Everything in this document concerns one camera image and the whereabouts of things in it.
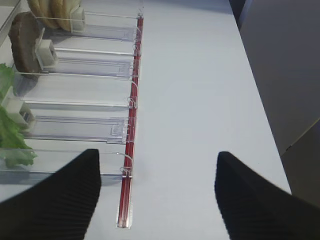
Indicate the brown meat patty in rack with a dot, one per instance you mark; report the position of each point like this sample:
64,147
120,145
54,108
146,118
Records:
23,33

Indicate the right bun half, sesame crust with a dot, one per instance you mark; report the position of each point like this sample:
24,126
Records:
61,10

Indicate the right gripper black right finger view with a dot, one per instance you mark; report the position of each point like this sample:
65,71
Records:
252,208

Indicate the green lettuce leaf in rack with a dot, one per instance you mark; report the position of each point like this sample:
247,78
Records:
13,148

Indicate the red rail strip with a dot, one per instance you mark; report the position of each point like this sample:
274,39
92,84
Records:
124,216

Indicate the left bun half, pale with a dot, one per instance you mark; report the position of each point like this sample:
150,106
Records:
42,10

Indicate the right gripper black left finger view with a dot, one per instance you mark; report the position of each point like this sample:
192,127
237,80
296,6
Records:
58,208

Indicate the clear acrylic right rack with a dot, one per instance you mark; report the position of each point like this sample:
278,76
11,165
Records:
81,98

